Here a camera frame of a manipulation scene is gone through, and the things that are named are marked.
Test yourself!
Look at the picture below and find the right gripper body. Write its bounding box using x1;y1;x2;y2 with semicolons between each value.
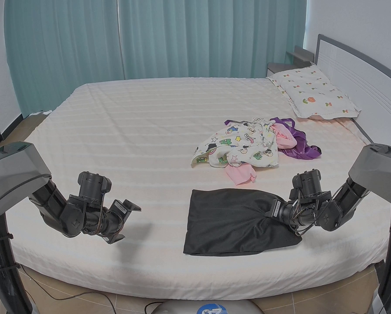
275;201;314;226

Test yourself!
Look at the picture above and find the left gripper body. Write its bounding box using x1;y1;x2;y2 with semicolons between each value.
91;210;125;237

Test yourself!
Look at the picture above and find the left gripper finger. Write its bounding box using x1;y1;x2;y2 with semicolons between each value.
104;232;126;244
123;200;142;214

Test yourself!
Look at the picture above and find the black T-shirt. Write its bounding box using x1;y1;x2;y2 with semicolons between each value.
183;188;303;257

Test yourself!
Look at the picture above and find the purple garment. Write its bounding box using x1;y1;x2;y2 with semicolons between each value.
224;117;322;160

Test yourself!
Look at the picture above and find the pink garment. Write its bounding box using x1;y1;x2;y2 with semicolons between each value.
275;125;297;150
225;164;257;186

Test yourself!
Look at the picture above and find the bed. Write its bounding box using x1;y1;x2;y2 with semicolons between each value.
9;33;391;302

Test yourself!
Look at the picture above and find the white printed garment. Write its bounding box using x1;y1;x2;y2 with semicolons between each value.
190;117;280;169

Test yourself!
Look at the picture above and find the white printed pillow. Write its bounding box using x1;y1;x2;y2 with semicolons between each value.
267;65;362;120

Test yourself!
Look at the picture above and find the grey bedside table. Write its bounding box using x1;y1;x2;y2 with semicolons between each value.
267;45;315;77

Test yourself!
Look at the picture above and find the blue-green curtain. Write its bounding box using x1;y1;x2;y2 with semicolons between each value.
118;0;309;78
4;0;125;118

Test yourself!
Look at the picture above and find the black cable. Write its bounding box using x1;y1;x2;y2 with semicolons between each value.
20;264;117;314
293;222;318;237

